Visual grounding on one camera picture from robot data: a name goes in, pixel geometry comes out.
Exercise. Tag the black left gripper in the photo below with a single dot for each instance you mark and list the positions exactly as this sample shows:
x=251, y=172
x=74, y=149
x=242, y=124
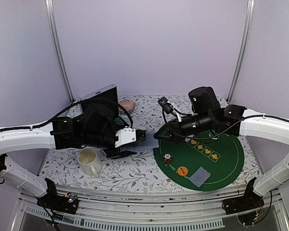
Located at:
x=118, y=153

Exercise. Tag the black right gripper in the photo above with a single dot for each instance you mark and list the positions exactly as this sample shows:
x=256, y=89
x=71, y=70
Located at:
x=176, y=131

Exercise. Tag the red black poker chip stack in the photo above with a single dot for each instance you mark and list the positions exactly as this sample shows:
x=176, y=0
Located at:
x=167, y=159

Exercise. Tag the orange big blind button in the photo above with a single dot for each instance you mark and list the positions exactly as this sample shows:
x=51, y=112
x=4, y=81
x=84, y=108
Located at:
x=182, y=171

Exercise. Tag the blue playing card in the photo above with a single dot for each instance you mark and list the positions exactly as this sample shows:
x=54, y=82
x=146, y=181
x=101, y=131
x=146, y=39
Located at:
x=202, y=175
x=193, y=179

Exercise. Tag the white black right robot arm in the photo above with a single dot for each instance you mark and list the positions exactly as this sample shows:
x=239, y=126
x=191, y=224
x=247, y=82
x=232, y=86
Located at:
x=232, y=120

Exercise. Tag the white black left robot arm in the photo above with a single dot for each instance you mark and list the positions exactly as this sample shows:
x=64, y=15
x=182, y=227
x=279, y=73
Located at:
x=59, y=132

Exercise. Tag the cream ceramic mug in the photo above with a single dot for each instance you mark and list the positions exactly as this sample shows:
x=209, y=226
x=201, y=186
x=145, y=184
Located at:
x=89, y=162

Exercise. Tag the rear poker chip stack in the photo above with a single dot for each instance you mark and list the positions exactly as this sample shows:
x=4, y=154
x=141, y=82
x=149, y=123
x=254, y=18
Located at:
x=119, y=122

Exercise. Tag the green round poker mat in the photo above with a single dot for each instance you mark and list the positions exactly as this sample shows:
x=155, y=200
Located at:
x=222, y=158

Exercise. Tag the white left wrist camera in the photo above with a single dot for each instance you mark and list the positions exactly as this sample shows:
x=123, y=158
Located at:
x=125, y=136

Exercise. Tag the aluminium frame rail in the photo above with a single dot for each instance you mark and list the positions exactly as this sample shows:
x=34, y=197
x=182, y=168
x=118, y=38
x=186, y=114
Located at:
x=168, y=211

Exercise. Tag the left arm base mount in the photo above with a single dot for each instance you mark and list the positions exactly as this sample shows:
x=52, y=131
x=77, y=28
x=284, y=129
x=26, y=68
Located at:
x=67, y=203

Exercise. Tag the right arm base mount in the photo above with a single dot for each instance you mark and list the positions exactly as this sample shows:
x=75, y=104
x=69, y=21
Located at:
x=242, y=203

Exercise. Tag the right aluminium post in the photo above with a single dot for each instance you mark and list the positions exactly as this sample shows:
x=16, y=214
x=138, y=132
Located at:
x=242, y=50

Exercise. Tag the aluminium post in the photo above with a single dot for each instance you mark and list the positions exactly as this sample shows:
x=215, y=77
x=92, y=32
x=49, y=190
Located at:
x=242, y=50
x=57, y=48

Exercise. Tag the left aluminium post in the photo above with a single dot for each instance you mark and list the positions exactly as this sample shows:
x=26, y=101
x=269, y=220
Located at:
x=57, y=48

